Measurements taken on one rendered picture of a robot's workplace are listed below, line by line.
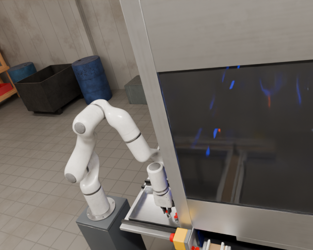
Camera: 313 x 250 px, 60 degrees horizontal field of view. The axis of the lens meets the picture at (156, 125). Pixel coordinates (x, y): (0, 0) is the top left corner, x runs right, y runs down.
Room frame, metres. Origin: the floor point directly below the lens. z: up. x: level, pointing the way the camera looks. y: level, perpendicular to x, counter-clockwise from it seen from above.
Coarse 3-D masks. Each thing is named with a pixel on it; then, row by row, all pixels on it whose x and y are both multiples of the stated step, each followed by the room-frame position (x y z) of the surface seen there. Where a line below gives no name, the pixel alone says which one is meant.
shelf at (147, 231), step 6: (138, 198) 1.28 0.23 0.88; (126, 216) 1.16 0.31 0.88; (120, 228) 1.09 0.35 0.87; (126, 228) 1.08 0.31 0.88; (132, 228) 1.07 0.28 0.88; (138, 228) 1.05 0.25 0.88; (144, 228) 1.04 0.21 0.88; (144, 234) 1.02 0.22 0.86; (150, 234) 1.00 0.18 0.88; (156, 234) 0.98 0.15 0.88; (162, 234) 0.97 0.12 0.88; (168, 234) 0.97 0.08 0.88
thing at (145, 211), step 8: (144, 192) 1.30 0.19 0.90; (152, 192) 1.30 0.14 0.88; (144, 200) 1.25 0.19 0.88; (152, 200) 1.23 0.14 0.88; (136, 208) 1.20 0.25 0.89; (144, 208) 1.19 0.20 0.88; (152, 208) 1.17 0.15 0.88; (160, 208) 1.15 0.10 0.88; (136, 216) 1.14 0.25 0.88; (144, 216) 1.13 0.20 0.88; (152, 216) 1.11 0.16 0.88; (160, 216) 1.10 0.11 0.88; (152, 224) 1.04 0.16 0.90; (160, 224) 1.02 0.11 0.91; (168, 224) 1.03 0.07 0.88; (176, 224) 1.01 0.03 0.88
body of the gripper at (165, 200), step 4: (168, 192) 1.05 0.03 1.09; (156, 196) 1.06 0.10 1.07; (160, 196) 1.05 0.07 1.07; (164, 196) 1.04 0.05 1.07; (168, 196) 1.04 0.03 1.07; (156, 200) 1.07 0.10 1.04; (160, 200) 1.06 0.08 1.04; (164, 200) 1.04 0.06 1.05; (168, 200) 1.03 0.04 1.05; (156, 204) 1.07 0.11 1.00; (160, 204) 1.06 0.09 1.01; (164, 204) 1.05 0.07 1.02; (168, 204) 1.04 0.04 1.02
